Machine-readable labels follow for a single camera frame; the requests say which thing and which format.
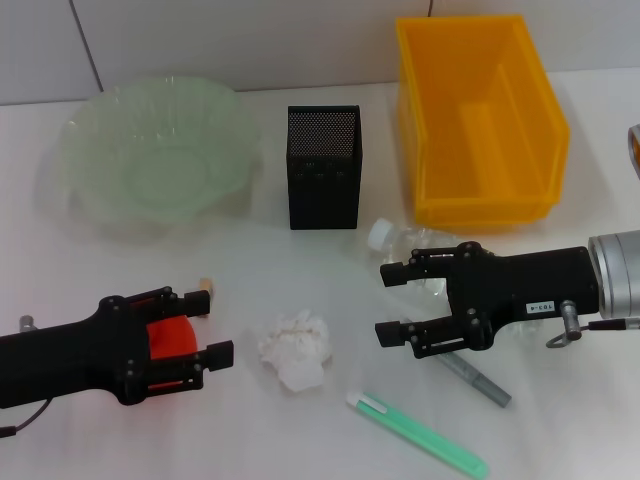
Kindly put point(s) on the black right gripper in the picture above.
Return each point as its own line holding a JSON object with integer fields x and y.
{"x": 525, "y": 285}

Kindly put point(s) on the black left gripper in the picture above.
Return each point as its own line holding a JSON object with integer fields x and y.
{"x": 60, "y": 355}

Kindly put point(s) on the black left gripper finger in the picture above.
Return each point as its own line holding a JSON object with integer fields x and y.
{"x": 220, "y": 356}

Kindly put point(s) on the orange fruit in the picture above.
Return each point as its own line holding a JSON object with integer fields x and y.
{"x": 170, "y": 340}

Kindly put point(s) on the clear plastic water bottle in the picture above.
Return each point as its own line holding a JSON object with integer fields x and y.
{"x": 380, "y": 234}

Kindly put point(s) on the white paper ball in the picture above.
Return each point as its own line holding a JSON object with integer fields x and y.
{"x": 295, "y": 350}

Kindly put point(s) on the grey marker pen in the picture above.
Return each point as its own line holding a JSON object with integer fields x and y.
{"x": 480, "y": 384}

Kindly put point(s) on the green pen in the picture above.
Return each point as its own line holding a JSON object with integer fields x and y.
{"x": 415, "y": 430}

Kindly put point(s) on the black mesh pen holder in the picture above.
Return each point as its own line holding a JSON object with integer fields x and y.
{"x": 322, "y": 190}

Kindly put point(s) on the green glass fruit plate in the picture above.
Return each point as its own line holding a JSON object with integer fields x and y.
{"x": 150, "y": 150}

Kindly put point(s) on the small wooden block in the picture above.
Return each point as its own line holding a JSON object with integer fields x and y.
{"x": 206, "y": 285}

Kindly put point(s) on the yellow plastic bin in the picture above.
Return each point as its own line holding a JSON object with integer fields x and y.
{"x": 450, "y": 100}

